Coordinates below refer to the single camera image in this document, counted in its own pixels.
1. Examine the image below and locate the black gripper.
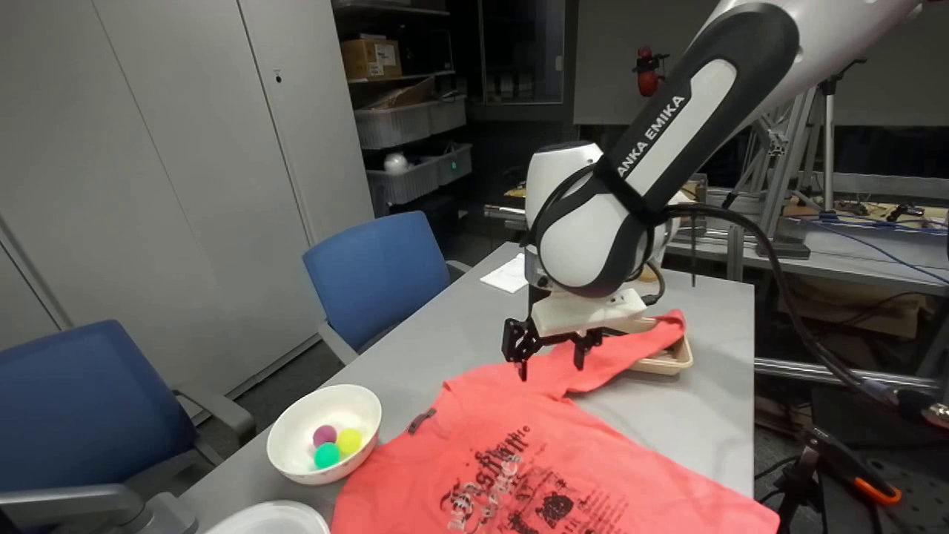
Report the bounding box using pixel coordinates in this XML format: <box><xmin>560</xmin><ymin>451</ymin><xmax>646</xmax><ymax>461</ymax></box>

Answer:
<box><xmin>499</xmin><ymin>315</ymin><xmax>609</xmax><ymax>386</ymax></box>

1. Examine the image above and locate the peach printed sweatshirt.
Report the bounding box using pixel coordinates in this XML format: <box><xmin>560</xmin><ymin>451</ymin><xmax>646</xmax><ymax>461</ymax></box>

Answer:
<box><xmin>328</xmin><ymin>304</ymin><xmax>782</xmax><ymax>534</ymax></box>

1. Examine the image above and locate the white paper sheet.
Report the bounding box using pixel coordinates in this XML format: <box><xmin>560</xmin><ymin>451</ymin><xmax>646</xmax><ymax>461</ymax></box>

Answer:
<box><xmin>481</xmin><ymin>252</ymin><xmax>532</xmax><ymax>295</ymax></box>

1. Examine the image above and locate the beige plastic tray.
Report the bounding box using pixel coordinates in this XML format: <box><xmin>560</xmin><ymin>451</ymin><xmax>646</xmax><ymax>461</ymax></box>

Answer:
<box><xmin>631</xmin><ymin>329</ymin><xmax>698</xmax><ymax>380</ymax></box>

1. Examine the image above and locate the blue office chair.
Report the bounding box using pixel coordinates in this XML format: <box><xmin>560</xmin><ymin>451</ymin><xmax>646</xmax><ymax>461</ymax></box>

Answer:
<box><xmin>300</xmin><ymin>206</ymin><xmax>468</xmax><ymax>368</ymax></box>
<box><xmin>0</xmin><ymin>316</ymin><xmax>262</xmax><ymax>534</ymax></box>

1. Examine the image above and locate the grey storage bin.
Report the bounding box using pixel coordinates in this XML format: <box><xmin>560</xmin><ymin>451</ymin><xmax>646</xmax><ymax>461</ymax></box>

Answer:
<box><xmin>364</xmin><ymin>141</ymin><xmax>478</xmax><ymax>214</ymax></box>
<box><xmin>354</xmin><ymin>88</ymin><xmax>471</xmax><ymax>153</ymax></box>

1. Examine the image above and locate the yellow ball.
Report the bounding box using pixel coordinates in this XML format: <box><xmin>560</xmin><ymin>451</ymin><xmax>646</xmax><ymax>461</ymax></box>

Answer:
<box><xmin>336</xmin><ymin>427</ymin><xmax>367</xmax><ymax>460</ymax></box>

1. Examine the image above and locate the white bowl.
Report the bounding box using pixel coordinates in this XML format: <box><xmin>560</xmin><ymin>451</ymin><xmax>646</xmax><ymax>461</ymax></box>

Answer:
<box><xmin>263</xmin><ymin>381</ymin><xmax>385</xmax><ymax>490</ymax></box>

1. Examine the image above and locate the red black figure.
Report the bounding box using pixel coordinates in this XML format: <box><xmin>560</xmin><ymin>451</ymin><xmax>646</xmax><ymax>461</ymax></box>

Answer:
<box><xmin>631</xmin><ymin>43</ymin><xmax>671</xmax><ymax>99</ymax></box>

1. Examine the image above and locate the grey metal tripod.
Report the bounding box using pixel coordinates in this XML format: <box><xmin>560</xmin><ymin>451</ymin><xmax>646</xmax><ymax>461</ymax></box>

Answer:
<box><xmin>723</xmin><ymin>56</ymin><xmax>864</xmax><ymax>285</ymax></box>

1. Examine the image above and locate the dark storage shelf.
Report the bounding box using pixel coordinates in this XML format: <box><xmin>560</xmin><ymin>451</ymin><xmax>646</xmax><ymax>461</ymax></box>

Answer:
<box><xmin>331</xmin><ymin>0</ymin><xmax>481</xmax><ymax>218</ymax></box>

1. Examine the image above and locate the cluttered workbench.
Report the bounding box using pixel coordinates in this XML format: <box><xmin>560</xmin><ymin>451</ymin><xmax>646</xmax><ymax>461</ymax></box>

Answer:
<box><xmin>483</xmin><ymin>172</ymin><xmax>949</xmax><ymax>300</ymax></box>

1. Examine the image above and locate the white plate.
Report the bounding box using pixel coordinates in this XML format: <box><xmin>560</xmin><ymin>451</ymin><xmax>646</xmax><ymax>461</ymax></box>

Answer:
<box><xmin>205</xmin><ymin>499</ymin><xmax>331</xmax><ymax>534</ymax></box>

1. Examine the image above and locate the cardboard box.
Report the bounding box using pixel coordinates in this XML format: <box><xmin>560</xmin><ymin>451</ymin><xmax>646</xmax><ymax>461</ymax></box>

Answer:
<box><xmin>339</xmin><ymin>31</ymin><xmax>403</xmax><ymax>86</ymax></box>

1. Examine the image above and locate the grey metal cabinet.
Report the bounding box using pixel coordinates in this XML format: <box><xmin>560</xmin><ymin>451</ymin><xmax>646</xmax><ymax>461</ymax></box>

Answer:
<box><xmin>0</xmin><ymin>0</ymin><xmax>379</xmax><ymax>396</ymax></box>

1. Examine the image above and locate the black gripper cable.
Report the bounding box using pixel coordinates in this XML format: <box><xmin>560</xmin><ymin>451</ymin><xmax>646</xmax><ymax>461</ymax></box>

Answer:
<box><xmin>658</xmin><ymin>200</ymin><xmax>949</xmax><ymax>423</ymax></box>

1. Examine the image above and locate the orange handled clamp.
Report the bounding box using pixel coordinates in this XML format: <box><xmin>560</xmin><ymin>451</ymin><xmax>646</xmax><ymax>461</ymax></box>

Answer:
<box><xmin>798</xmin><ymin>423</ymin><xmax>904</xmax><ymax>512</ymax></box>

